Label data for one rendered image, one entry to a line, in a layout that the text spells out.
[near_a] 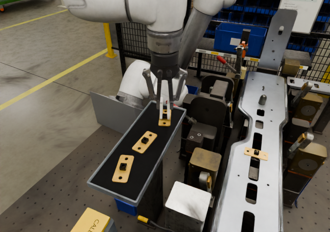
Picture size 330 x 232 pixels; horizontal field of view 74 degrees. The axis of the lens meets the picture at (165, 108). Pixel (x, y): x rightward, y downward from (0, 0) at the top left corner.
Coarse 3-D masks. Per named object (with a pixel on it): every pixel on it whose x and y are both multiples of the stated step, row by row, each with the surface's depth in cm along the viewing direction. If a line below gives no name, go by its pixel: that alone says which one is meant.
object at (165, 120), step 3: (165, 114) 73; (159, 117) 73; (165, 117) 72; (159, 120) 72; (162, 120) 72; (165, 120) 72; (168, 120) 72; (159, 123) 71; (162, 123) 71; (168, 123) 71; (162, 126) 70; (165, 126) 70; (168, 126) 70
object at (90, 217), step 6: (90, 210) 48; (84, 216) 47; (90, 216) 47; (96, 216) 47; (102, 216) 47; (108, 216) 48; (78, 222) 46; (84, 222) 46; (90, 222) 46; (96, 222) 46; (102, 222) 46; (108, 222) 47; (78, 228) 46; (84, 228) 46; (90, 228) 46; (96, 228) 46; (102, 228) 46
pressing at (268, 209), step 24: (240, 96) 110; (264, 120) 96; (240, 144) 85; (264, 144) 85; (240, 168) 76; (264, 168) 76; (240, 192) 69; (264, 192) 69; (216, 216) 63; (240, 216) 63; (264, 216) 63
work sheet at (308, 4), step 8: (280, 0) 135; (288, 0) 133; (296, 0) 132; (304, 0) 130; (312, 0) 129; (320, 0) 128; (288, 8) 136; (296, 8) 134; (304, 8) 133; (312, 8) 131; (304, 16) 135; (312, 16) 133; (296, 24) 139; (304, 24) 137; (312, 24) 136; (296, 32) 142; (304, 32) 140
